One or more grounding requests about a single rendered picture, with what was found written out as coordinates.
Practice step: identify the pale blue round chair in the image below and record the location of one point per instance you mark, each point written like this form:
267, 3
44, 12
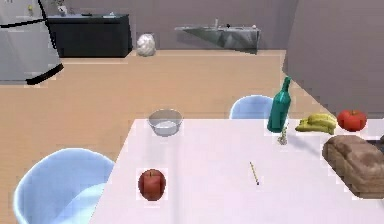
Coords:
58, 186
251, 107

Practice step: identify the red apple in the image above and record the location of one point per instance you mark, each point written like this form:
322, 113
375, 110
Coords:
152, 185

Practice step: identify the grey glass bowl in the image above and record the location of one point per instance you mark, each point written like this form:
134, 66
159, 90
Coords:
165, 126

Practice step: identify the white crumpled bin bag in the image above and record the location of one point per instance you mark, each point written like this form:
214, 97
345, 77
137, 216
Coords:
146, 44

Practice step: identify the white table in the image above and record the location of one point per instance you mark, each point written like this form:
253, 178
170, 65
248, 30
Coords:
233, 186

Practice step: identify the yellow pencil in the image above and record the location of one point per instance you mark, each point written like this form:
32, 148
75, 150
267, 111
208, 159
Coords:
254, 173

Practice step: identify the teal glass bottle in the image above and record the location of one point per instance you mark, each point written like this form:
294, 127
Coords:
279, 112

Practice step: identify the small pale shaker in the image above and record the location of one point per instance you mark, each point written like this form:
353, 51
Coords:
283, 137

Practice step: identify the yellow banana bunch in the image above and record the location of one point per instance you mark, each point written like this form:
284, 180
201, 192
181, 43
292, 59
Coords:
318, 122

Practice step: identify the red tomato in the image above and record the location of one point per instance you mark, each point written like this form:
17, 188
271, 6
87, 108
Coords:
351, 120

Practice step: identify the brown bread loaf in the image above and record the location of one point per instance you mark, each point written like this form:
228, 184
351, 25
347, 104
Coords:
358, 165

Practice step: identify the grey fridge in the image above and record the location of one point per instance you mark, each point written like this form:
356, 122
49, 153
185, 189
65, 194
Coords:
23, 46

